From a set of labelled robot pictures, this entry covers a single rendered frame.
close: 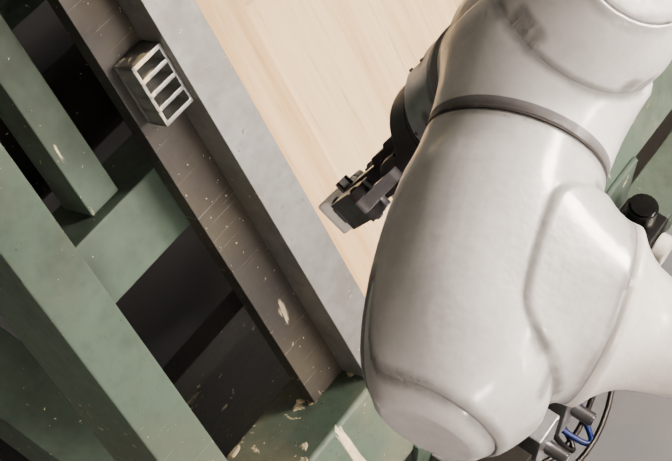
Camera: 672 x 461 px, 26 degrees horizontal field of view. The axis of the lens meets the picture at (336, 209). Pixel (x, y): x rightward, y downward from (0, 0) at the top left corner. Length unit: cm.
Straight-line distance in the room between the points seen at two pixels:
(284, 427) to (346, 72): 39
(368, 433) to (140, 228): 36
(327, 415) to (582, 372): 89
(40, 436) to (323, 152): 48
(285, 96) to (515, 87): 75
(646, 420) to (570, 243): 193
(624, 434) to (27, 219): 155
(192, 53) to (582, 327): 73
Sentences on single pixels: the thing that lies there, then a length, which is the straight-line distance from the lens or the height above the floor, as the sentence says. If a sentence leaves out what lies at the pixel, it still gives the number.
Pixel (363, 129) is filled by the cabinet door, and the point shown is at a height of 107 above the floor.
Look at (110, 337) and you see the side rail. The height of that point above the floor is 116.
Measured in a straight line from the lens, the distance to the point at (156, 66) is 136.
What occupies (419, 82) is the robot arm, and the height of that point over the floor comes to 165.
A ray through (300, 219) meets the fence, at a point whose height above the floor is 109.
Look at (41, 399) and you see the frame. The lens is 176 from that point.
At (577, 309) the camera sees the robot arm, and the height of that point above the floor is 173.
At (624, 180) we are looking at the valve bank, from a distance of 190.
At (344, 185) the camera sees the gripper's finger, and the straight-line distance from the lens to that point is 106.
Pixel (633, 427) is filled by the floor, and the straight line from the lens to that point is 263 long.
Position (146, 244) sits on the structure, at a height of 111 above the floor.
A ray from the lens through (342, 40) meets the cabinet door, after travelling 154.
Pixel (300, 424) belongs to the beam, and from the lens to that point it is 161.
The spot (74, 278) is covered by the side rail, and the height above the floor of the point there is 123.
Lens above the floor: 234
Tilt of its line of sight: 57 degrees down
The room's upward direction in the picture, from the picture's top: straight up
